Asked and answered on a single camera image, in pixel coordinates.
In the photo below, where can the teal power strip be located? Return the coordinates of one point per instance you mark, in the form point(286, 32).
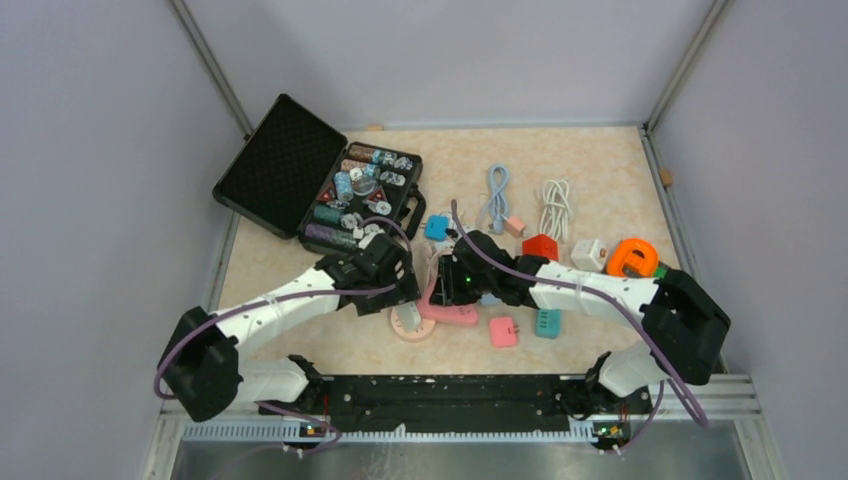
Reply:
point(548, 323)

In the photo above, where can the white tiger cube socket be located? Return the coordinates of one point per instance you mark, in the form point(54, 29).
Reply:
point(589, 255)

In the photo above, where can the pink round plug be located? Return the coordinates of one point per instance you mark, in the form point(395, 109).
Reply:
point(434, 250)

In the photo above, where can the pale pink round socket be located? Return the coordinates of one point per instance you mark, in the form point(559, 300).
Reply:
point(424, 332)

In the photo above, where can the black poker chip case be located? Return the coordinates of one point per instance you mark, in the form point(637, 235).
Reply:
point(299, 178)

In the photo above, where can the pink usb charger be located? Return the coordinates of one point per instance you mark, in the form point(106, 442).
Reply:
point(514, 226)

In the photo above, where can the white adapter plug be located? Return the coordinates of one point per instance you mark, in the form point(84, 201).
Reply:
point(409, 317)

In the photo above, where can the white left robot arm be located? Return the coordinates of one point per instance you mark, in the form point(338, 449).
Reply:
point(206, 364)

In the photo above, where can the pink square adapter plug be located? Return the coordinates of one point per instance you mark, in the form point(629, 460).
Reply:
point(503, 332)

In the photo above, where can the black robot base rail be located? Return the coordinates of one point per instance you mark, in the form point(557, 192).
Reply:
point(462, 403)

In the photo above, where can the blue small block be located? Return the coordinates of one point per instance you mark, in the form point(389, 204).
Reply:
point(436, 228)

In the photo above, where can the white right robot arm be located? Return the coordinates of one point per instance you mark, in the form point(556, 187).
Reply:
point(681, 329)

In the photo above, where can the grey-blue power strip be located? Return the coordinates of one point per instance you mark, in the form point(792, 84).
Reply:
point(489, 299)

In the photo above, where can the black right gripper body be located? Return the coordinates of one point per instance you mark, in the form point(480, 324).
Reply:
point(460, 285)

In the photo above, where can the red cube socket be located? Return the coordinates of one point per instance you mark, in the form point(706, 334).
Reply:
point(541, 245)

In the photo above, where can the pink triangular power strip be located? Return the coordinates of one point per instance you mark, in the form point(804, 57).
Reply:
point(463, 315)

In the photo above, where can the orange ring toy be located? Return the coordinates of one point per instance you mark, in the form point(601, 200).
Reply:
point(633, 258)

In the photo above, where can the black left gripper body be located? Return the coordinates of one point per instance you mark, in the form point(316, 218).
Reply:
point(406, 291)

